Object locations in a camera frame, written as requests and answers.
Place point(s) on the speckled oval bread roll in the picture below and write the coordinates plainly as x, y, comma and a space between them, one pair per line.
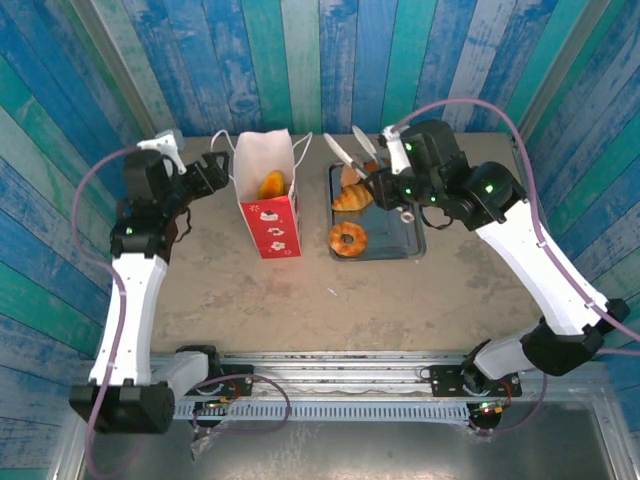
348, 176

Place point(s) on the yellow orange bread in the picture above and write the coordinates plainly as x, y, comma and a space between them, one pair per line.
272, 185

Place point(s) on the red white paper bag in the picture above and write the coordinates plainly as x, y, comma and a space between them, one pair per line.
272, 235

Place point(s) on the metal baking tray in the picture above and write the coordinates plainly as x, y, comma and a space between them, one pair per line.
395, 240

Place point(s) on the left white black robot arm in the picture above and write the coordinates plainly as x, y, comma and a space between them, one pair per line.
130, 310

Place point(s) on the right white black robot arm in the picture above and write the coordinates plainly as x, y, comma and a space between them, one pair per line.
540, 265

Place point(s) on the round brown bun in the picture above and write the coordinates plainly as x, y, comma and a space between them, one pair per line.
372, 166

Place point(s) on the golden croissant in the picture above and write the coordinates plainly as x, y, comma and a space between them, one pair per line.
352, 198

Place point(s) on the small controller board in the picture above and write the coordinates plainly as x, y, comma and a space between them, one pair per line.
215, 403
487, 409

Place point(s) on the crumpled clear plastic piece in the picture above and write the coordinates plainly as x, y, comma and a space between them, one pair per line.
200, 445

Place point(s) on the aluminium frame post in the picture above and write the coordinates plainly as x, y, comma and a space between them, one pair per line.
118, 70
559, 65

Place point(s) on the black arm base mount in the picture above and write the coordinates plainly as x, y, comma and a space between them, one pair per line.
445, 382
235, 385

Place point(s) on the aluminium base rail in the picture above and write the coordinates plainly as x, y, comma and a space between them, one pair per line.
340, 372

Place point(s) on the steel base plate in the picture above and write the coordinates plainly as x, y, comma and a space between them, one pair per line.
350, 455

